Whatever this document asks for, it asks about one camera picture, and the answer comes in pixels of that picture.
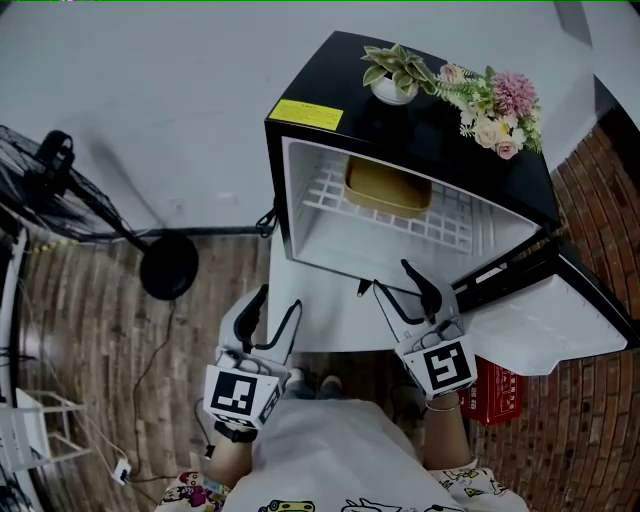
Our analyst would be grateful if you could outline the pink artificial flower bouquet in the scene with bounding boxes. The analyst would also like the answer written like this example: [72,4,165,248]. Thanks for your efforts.
[433,63,544,160]

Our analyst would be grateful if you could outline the black mini fridge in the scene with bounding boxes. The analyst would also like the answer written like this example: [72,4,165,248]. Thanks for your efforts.
[263,30,640,376]

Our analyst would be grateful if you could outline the yellow plastic tray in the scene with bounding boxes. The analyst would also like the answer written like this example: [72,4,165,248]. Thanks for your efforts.
[343,154,434,220]

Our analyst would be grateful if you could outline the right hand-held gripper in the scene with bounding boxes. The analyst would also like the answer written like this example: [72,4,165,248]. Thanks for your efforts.
[372,257,480,402]

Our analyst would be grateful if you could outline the black fan power cable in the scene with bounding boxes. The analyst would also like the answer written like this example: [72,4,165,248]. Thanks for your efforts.
[130,298,177,484]

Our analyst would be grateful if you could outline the green plant in white pot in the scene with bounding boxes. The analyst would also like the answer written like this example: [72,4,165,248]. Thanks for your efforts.
[360,43,437,107]

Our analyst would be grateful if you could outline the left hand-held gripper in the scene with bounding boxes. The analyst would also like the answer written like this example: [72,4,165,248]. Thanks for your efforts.
[201,283,305,432]

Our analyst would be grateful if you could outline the white printed t-shirt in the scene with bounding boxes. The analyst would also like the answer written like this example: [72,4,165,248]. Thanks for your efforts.
[159,463,517,512]

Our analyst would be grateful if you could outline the white metal rack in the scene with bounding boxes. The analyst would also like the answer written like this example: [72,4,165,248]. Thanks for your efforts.
[0,387,94,474]

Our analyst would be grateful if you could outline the person's right shoe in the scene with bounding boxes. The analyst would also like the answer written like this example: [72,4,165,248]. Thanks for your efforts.
[319,374,344,401]

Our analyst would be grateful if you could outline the person's light grey trousers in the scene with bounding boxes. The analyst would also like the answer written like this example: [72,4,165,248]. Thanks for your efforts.
[234,397,451,512]

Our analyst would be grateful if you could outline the black standing fan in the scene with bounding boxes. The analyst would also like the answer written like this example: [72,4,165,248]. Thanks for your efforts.
[0,124,201,301]

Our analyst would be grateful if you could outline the person's left shoe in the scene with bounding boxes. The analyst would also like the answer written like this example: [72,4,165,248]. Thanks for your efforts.
[287,367,317,401]

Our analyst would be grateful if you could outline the person's shoe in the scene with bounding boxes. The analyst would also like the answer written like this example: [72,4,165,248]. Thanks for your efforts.
[319,374,344,401]
[287,367,317,401]

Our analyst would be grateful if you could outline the black wristband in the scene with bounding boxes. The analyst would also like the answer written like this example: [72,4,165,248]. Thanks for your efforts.
[214,420,259,445]

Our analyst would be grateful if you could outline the person's right forearm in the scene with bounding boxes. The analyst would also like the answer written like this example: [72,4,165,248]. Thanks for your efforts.
[421,394,475,472]

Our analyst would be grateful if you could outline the thin black cable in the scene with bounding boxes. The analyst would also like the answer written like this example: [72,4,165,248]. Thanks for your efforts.
[193,397,217,460]

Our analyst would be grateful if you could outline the red box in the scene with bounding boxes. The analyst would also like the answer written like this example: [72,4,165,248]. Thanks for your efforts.
[458,355,524,426]

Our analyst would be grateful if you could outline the person's left forearm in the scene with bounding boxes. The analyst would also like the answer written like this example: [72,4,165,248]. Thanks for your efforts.
[207,424,259,489]

